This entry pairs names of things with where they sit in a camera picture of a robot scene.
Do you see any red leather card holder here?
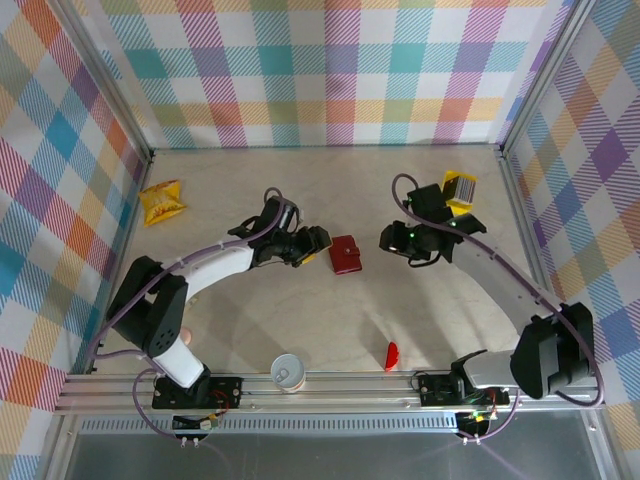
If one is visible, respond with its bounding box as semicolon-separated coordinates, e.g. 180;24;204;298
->
328;235;363;277

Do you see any grey metal sheet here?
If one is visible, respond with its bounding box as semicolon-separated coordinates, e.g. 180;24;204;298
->
47;412;621;480

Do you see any yellow card box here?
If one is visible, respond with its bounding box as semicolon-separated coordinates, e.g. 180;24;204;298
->
442;170;477;208

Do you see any small control board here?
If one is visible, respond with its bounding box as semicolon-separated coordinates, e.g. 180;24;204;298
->
457;408;495;436
171;410;221;435

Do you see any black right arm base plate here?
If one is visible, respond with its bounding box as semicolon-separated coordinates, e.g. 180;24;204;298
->
417;372;511;407

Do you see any aluminium side rail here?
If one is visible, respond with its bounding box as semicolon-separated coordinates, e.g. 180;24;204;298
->
85;149;155;375
496;147;576;370

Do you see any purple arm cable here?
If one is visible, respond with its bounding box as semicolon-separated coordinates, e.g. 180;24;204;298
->
391;172;606;446
84;187;301;447

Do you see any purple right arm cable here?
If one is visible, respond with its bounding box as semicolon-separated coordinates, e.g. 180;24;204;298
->
391;172;606;446

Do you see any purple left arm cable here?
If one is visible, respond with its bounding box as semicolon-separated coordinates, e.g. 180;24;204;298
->
84;187;301;447

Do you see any yellow snack bag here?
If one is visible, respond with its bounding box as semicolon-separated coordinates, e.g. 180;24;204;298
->
138;179;188;229

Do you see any plaid backdrop cloth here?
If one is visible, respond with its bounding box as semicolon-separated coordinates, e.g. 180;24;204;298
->
504;0;640;480
0;0;147;480
79;0;566;149

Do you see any thin aluminium rail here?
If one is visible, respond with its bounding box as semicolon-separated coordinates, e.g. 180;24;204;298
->
149;141;503;152

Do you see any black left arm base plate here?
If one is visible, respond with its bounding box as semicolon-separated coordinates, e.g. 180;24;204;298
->
151;374;245;412

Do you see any aluminium frame post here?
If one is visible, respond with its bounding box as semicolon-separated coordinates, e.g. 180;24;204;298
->
49;0;155;161
496;0;597;160

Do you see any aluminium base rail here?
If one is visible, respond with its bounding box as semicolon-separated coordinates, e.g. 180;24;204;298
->
53;368;607;416

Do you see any tin can with pull tab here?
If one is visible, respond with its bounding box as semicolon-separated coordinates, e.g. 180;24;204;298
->
270;353;307;396

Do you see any credit card stack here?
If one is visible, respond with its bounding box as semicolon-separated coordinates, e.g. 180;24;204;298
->
452;178;476;204

